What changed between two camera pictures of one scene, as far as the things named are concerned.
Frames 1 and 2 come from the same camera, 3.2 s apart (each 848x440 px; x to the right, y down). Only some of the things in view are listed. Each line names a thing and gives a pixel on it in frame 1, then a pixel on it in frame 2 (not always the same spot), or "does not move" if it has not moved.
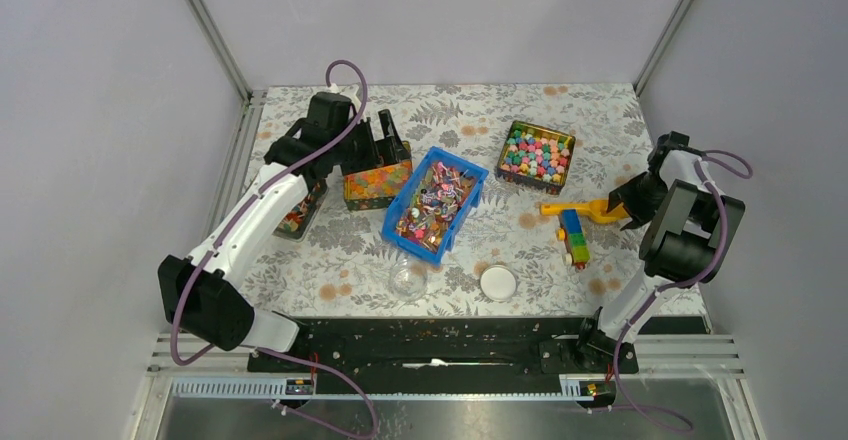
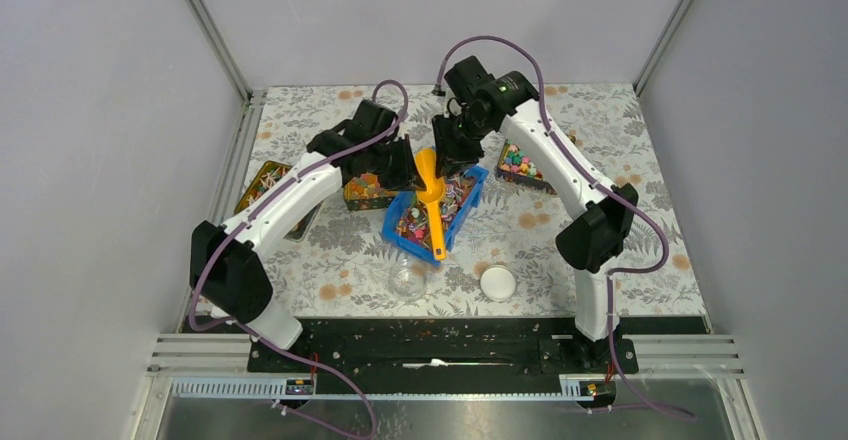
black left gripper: x=394 y=151 to x=408 y=176
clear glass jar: x=408 y=278 does not move
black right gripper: x=639 y=213 to x=450 y=157
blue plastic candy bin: x=433 y=199 does not move
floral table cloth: x=509 y=215 does not move
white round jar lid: x=498 y=283 does not move
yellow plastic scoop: x=596 y=209 to x=427 y=162
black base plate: x=453 y=355 does not move
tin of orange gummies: x=375 y=189 does not move
